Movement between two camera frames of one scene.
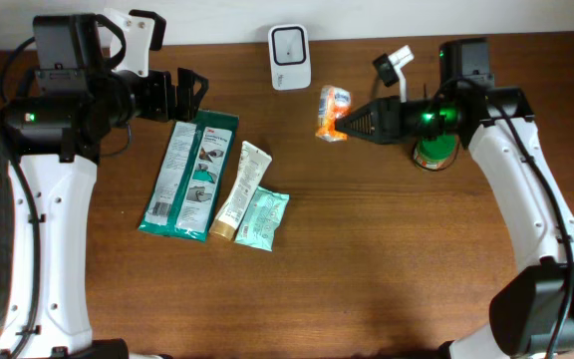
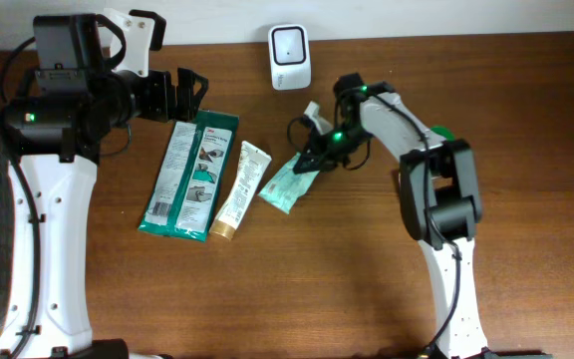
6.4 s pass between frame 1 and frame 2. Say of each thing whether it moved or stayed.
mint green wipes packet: moved
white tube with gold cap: stayed
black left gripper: stayed
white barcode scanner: stayed
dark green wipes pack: stayed
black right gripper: moved
